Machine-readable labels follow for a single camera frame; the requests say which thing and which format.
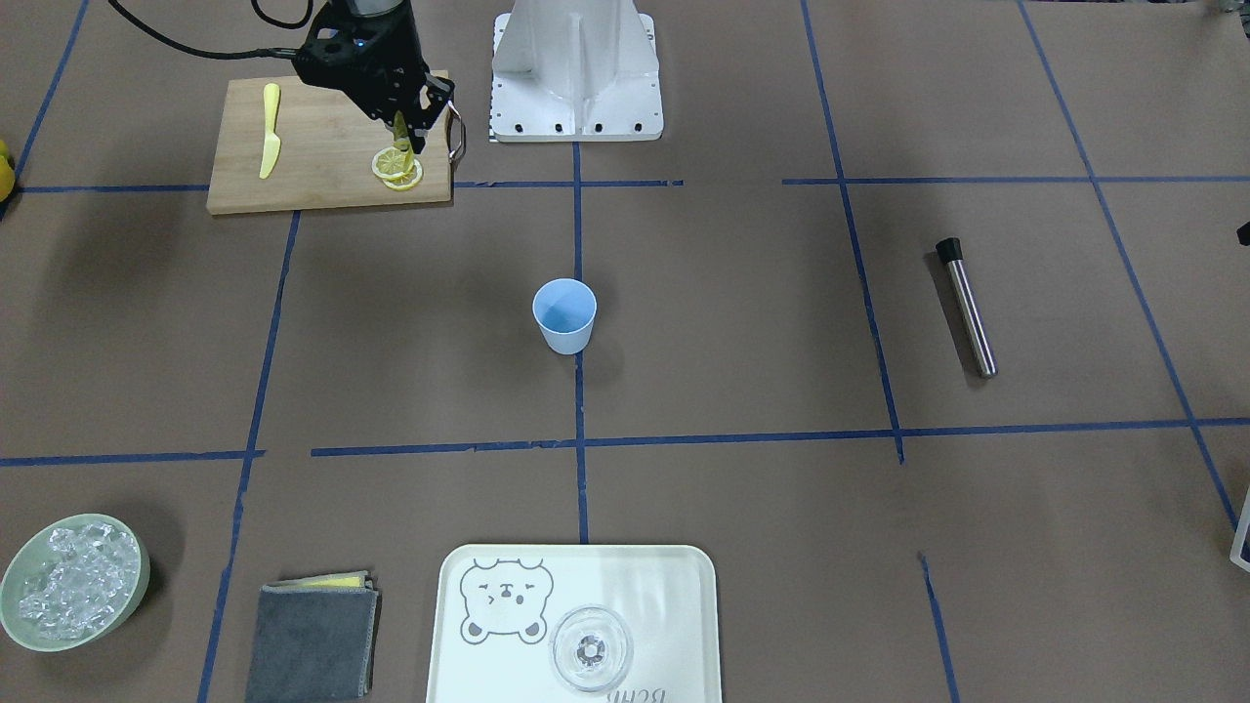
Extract folded grey yellow cloth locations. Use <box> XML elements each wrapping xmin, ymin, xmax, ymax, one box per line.
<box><xmin>245</xmin><ymin>570</ymin><xmax>380</xmax><ymax>702</ymax></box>

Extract light blue paper cup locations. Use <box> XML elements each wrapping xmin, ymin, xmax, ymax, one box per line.
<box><xmin>531</xmin><ymin>276</ymin><xmax>598</xmax><ymax>355</ymax></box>

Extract yellow object at edge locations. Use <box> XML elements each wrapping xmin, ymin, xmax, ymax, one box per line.
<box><xmin>0</xmin><ymin>140</ymin><xmax>18</xmax><ymax>203</ymax></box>

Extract steel muddler black tip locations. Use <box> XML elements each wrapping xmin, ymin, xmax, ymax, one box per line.
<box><xmin>935</xmin><ymin>236</ymin><xmax>998</xmax><ymax>379</ymax></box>

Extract yellow plastic knife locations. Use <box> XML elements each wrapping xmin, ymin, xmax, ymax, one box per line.
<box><xmin>258</xmin><ymin>83</ymin><xmax>281</xmax><ymax>180</ymax></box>

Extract black camera cable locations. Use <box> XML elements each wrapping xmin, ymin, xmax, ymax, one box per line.
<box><xmin>109</xmin><ymin>0</ymin><xmax>323</xmax><ymax>63</ymax></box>

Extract clear wine glass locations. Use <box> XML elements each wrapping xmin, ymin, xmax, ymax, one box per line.
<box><xmin>550</xmin><ymin>604</ymin><xmax>635</xmax><ymax>694</ymax></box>

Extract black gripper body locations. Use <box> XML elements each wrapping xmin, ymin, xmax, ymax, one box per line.
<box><xmin>353</xmin><ymin>10</ymin><xmax>455</xmax><ymax>128</ymax></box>

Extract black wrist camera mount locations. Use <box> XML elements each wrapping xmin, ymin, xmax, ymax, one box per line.
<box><xmin>293</xmin><ymin>18</ymin><xmax>361</xmax><ymax>93</ymax></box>

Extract wooden cutting board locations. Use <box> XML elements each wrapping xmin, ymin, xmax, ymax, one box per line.
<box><xmin>208</xmin><ymin>76</ymin><xmax>463</xmax><ymax>216</ymax></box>

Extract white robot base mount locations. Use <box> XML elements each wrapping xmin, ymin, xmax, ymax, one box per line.
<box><xmin>488</xmin><ymin>1</ymin><xmax>665</xmax><ymax>143</ymax></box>

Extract white rack at edge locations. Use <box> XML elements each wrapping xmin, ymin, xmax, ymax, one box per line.
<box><xmin>1229</xmin><ymin>492</ymin><xmax>1250</xmax><ymax>573</ymax></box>

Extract green bowl of ice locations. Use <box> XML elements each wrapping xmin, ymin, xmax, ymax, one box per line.
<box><xmin>3</xmin><ymin>515</ymin><xmax>151</xmax><ymax>653</ymax></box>

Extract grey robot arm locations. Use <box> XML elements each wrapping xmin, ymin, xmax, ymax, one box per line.
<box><xmin>341</xmin><ymin>1</ymin><xmax>454</xmax><ymax>155</ymax></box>

